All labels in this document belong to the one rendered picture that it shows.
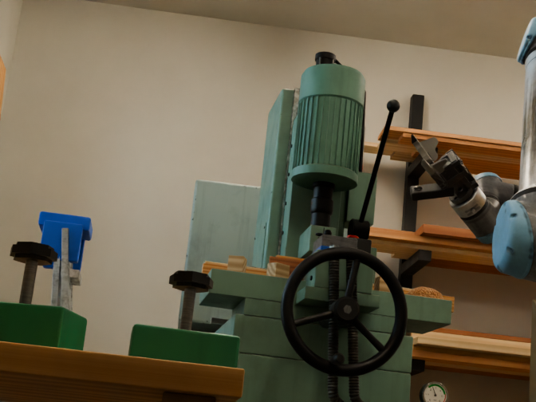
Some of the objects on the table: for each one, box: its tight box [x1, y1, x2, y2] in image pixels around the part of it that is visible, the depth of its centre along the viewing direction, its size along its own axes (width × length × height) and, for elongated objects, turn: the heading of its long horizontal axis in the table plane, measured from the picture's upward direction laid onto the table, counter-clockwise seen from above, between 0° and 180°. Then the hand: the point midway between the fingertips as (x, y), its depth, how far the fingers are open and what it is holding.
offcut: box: [227, 255, 247, 273], centre depth 242 cm, size 4×4×4 cm
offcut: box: [266, 262, 290, 278], centre depth 243 cm, size 4×3×4 cm
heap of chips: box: [406, 286, 443, 299], centre depth 253 cm, size 9×14×4 cm, turn 31°
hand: (414, 147), depth 262 cm, fingers open, 14 cm apart
